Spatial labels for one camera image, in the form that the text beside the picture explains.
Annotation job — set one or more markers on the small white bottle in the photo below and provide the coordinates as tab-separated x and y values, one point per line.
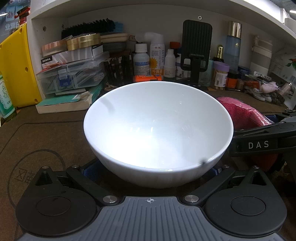
170	64

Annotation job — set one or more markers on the white bowl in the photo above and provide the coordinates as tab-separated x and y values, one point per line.
157	129

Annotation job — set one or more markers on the orange jar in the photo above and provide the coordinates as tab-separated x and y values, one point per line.
232	83

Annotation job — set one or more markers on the pink plastic toy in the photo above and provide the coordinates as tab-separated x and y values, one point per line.
269	87

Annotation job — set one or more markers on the beige hair clip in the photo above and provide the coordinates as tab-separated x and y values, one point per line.
109	87

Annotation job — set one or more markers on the white medicine bottle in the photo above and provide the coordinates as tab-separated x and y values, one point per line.
141	61

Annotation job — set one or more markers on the yellow plastic bin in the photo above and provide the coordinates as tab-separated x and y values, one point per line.
16	69

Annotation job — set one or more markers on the white striped cardboard box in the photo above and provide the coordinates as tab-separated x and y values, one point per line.
69	55

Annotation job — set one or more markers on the dark patterned box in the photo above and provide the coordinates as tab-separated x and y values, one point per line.
119	69

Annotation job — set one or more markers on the white beige tumbler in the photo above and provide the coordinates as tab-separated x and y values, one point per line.
261	55

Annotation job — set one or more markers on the blue sponge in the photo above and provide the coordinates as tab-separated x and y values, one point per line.
119	27

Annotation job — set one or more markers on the white fruit print bag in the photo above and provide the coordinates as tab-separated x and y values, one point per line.
283	67

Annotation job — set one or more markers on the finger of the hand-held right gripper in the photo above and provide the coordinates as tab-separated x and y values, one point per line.
286	118
254	144

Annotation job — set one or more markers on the black bristle brush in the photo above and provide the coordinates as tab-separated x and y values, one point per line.
87	27

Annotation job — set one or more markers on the white shelf unit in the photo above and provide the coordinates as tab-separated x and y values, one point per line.
138	9

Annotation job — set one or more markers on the green translucent bottle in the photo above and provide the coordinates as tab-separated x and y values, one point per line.
206	71

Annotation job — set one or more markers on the black phone stand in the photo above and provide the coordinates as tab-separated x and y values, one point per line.
196	39

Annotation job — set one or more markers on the purple lid jar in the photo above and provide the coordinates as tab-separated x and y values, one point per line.
220	74

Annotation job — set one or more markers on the red cap bottle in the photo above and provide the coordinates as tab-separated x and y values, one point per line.
175	46

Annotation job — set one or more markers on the teal paperback book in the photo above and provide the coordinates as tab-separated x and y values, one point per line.
64	102

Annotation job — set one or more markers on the green label glass bottle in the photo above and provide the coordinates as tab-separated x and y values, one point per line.
5	97

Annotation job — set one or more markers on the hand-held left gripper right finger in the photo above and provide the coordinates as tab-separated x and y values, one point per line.
215	171

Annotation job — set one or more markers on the dark bottle gold cap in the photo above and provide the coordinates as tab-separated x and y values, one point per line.
219	55

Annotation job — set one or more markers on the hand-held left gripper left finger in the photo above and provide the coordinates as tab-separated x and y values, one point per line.
87	171

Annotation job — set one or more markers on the white sunflower spray can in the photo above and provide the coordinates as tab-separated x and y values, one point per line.
157	58

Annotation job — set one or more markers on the gold round tin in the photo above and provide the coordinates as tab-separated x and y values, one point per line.
83	41

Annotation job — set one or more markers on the pink towel cloth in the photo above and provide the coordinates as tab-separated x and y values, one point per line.
242	113

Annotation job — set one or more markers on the white plastic nozzle cap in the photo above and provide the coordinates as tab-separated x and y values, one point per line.
143	37

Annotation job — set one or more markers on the blue glass bottle gold cap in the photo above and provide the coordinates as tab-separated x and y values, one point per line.
232	51

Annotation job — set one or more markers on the clear plastic storage box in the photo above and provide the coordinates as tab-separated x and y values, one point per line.
69	76

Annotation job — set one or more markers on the beige wooden brush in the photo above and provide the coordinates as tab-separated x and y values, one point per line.
114	37

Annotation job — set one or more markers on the orange tube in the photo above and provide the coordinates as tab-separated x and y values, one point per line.
146	78

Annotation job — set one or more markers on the red and black ornament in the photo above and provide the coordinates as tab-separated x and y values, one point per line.
23	11

